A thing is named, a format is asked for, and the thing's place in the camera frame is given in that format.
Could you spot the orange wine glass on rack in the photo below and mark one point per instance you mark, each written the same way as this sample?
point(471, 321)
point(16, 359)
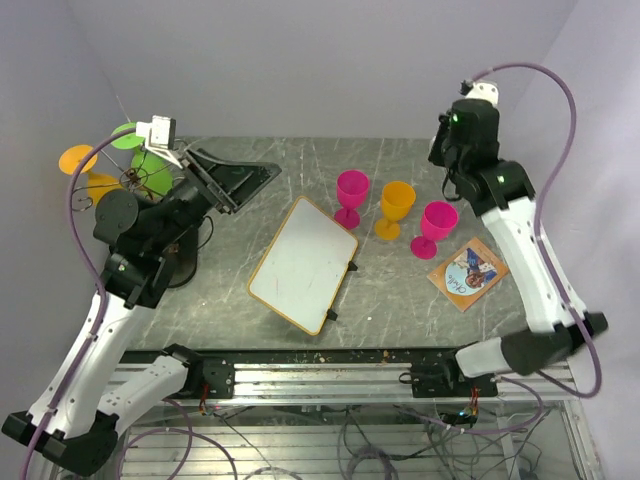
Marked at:
point(97, 185)

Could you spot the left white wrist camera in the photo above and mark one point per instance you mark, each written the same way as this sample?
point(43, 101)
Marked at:
point(159, 136)

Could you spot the orange framed whiteboard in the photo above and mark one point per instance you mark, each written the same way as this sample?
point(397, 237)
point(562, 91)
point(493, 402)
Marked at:
point(303, 268)

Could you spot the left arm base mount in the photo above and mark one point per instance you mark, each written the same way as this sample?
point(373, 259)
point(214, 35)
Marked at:
point(207, 376)

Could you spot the black wine glass rack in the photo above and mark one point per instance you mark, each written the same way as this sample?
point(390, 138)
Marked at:
point(153, 244)

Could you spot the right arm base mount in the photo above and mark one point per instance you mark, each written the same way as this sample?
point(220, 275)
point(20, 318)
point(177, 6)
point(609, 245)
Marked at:
point(439, 376)

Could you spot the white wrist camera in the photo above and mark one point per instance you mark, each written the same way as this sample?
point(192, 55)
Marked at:
point(480, 90)
point(159, 136)

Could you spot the green wine glass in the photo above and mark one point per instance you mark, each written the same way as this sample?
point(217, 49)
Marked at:
point(147, 173)

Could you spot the pink wine glass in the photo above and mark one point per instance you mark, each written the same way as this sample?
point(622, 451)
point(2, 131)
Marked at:
point(352, 188)
point(438, 220)

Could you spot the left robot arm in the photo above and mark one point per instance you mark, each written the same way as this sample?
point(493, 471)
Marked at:
point(76, 423)

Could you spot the orange wine glass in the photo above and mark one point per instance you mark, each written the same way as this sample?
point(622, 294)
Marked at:
point(397, 199)
point(97, 185)

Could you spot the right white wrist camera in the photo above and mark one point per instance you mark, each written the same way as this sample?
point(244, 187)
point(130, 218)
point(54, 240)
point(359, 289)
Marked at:
point(480, 90)

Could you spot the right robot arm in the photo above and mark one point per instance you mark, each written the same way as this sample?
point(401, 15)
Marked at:
point(503, 198)

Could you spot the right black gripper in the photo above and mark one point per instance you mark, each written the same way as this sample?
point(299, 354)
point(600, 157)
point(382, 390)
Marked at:
point(435, 154)

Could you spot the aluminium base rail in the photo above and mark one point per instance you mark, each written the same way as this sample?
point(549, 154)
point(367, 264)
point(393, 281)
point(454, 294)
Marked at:
point(315, 384)

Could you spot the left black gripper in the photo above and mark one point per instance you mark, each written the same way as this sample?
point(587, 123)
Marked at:
point(226, 184)

